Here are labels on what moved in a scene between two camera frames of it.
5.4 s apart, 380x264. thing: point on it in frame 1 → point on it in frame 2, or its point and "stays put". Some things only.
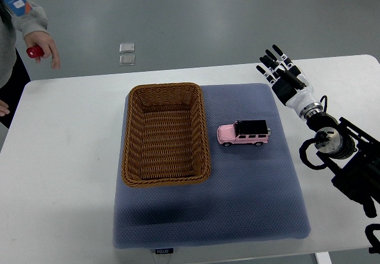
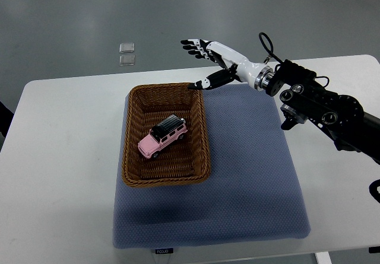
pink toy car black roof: [244, 132] → [164, 133]
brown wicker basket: [165, 141] stays put
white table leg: [323, 257] stays put
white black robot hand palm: [295, 98] → [249, 71]
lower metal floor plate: [127, 60] stays put
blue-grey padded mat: [253, 194] stays put
